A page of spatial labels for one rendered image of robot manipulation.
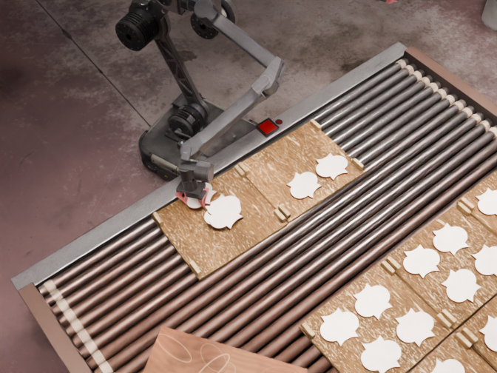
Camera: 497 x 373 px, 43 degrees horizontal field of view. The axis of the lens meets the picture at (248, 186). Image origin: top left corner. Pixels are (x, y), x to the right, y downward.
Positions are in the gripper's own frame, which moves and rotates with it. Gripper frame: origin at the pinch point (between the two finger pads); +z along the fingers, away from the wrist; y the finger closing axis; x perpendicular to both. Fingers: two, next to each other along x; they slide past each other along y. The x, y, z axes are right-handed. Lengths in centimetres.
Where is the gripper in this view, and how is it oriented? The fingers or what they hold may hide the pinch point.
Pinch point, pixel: (194, 203)
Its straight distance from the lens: 246.8
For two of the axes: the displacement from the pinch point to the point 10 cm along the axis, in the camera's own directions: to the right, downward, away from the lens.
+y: 9.3, 1.7, -3.4
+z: 1.2, 7.2, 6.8
